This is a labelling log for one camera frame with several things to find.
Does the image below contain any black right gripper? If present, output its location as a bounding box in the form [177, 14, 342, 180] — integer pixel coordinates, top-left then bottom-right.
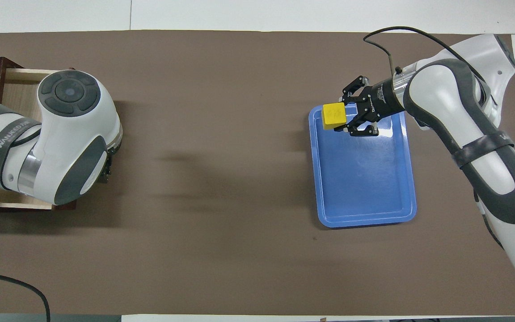
[333, 75, 405, 137]

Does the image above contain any wooden drawer with white handle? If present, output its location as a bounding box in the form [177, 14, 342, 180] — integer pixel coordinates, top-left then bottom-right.
[0, 67, 79, 212]

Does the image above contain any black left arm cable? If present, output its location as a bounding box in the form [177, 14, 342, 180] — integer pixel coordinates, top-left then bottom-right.
[0, 270, 51, 322]

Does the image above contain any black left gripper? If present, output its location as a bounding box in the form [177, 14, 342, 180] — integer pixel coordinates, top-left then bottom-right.
[98, 150, 113, 185]

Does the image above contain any yellow cube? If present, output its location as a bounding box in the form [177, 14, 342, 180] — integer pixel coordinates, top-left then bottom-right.
[322, 102, 347, 131]

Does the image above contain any blue plastic tray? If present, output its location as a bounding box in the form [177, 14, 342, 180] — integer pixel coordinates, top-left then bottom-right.
[308, 104, 417, 229]

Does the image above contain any brown table mat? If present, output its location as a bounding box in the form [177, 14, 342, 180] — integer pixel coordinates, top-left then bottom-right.
[0, 30, 515, 316]

